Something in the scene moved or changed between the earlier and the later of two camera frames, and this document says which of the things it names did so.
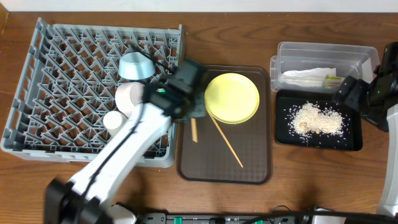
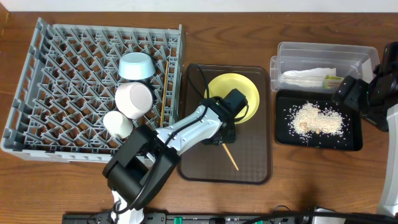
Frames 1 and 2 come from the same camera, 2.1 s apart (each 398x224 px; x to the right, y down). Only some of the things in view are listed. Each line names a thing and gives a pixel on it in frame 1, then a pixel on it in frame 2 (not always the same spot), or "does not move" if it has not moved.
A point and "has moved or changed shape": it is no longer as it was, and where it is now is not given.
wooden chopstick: x=194 y=130 has moved or changed shape
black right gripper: x=352 y=98 does not move
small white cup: x=112 y=120 does not move
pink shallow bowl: x=128 y=95 does not move
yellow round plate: x=232 y=98 does not move
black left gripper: x=193 y=101 -> x=224 y=137
